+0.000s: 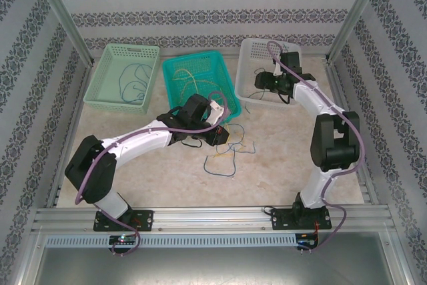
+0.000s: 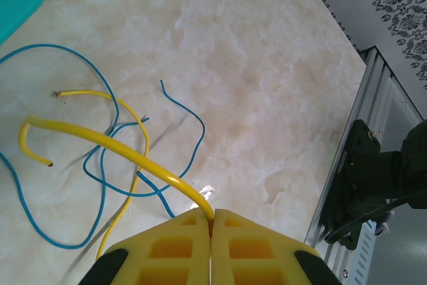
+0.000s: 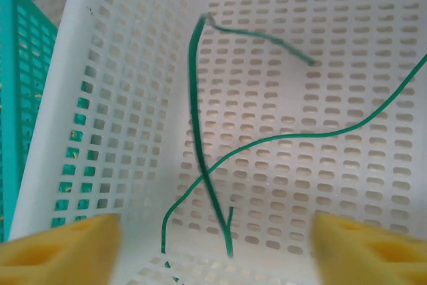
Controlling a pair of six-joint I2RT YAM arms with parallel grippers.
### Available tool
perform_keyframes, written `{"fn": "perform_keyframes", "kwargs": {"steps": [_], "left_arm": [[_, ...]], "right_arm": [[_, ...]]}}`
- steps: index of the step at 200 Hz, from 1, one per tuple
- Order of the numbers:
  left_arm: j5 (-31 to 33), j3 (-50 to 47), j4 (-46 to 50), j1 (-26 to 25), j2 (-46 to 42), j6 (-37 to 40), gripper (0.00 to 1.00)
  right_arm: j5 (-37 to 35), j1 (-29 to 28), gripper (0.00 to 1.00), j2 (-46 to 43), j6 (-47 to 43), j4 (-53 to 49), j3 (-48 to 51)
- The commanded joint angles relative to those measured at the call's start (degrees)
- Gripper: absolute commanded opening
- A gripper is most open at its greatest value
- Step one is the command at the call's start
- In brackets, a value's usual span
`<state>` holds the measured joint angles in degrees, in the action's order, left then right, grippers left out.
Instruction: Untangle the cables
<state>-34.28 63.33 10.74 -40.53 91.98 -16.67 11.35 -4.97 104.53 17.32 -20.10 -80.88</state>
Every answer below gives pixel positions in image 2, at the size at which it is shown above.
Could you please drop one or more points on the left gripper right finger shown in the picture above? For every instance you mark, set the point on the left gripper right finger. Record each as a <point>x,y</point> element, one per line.
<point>273,241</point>

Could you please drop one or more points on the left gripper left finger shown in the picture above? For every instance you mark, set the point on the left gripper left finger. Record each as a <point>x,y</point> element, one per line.
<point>146,241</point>

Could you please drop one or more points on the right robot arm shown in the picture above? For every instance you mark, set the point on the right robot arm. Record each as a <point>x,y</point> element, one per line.
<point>413,165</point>

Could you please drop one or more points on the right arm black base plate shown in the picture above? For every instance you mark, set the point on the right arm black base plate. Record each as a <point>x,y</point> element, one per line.
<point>353,165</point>

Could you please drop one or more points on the aluminium mounting rail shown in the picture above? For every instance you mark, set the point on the aluminium mounting rail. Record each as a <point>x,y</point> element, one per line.
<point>383,98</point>

